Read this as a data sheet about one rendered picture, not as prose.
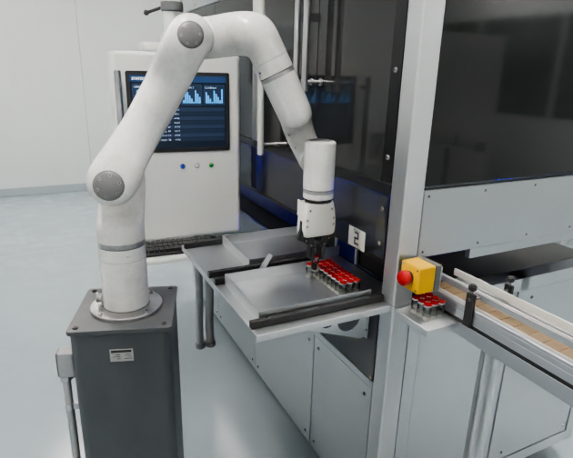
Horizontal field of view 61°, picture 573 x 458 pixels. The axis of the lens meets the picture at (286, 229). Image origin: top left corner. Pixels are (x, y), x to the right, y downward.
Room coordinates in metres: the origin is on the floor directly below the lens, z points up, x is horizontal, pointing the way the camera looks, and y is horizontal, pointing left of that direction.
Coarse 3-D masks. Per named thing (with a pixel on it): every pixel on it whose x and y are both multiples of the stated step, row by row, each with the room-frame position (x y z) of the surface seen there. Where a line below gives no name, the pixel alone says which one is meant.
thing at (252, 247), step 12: (288, 228) 1.80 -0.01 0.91; (228, 240) 1.63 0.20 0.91; (240, 240) 1.71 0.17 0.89; (252, 240) 1.73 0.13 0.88; (264, 240) 1.73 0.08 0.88; (276, 240) 1.74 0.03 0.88; (288, 240) 1.74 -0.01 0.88; (240, 252) 1.52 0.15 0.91; (252, 252) 1.60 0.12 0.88; (264, 252) 1.61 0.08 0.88; (276, 252) 1.61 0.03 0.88; (288, 252) 1.61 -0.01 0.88; (300, 252) 1.53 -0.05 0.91; (336, 252) 1.59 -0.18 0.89
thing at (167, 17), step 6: (162, 0) 2.05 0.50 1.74; (168, 0) 2.02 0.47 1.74; (174, 0) 2.02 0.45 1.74; (180, 0) 2.05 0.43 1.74; (162, 6) 2.02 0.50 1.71; (168, 6) 2.01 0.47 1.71; (174, 6) 2.02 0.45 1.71; (180, 6) 2.04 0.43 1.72; (144, 12) 2.08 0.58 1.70; (150, 12) 2.08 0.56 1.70; (168, 12) 2.02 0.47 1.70; (174, 12) 2.02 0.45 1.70; (180, 12) 2.05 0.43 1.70; (168, 18) 2.02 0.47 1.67; (174, 18) 2.02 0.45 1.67; (168, 24) 2.02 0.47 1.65; (162, 36) 2.02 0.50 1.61
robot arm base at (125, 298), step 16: (112, 256) 1.15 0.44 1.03; (128, 256) 1.16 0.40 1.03; (144, 256) 1.20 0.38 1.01; (112, 272) 1.15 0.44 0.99; (128, 272) 1.16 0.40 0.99; (144, 272) 1.20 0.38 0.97; (112, 288) 1.15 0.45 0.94; (128, 288) 1.16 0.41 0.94; (144, 288) 1.19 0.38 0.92; (96, 304) 1.20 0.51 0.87; (112, 304) 1.15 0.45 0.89; (128, 304) 1.16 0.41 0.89; (144, 304) 1.19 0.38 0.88; (160, 304) 1.21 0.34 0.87; (112, 320) 1.12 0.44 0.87; (128, 320) 1.12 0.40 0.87
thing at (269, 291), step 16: (240, 272) 1.34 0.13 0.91; (256, 272) 1.37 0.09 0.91; (272, 272) 1.39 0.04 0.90; (288, 272) 1.42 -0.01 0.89; (304, 272) 1.43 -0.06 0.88; (240, 288) 1.30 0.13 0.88; (256, 288) 1.30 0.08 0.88; (272, 288) 1.31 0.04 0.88; (288, 288) 1.31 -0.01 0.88; (304, 288) 1.31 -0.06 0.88; (320, 288) 1.31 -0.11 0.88; (256, 304) 1.20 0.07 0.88; (272, 304) 1.20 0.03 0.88; (288, 304) 1.20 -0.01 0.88; (304, 304) 1.15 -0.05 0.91; (320, 304) 1.17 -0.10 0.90
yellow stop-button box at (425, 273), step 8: (424, 256) 1.21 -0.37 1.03; (408, 264) 1.16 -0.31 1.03; (416, 264) 1.15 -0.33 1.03; (424, 264) 1.15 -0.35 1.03; (432, 264) 1.15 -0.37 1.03; (440, 264) 1.15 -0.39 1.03; (416, 272) 1.13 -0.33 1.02; (424, 272) 1.13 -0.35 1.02; (432, 272) 1.14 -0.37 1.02; (440, 272) 1.15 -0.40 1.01; (416, 280) 1.13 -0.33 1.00; (424, 280) 1.13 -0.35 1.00; (432, 280) 1.14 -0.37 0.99; (408, 288) 1.15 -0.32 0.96; (416, 288) 1.13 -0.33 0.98; (424, 288) 1.13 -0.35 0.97; (432, 288) 1.14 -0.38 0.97
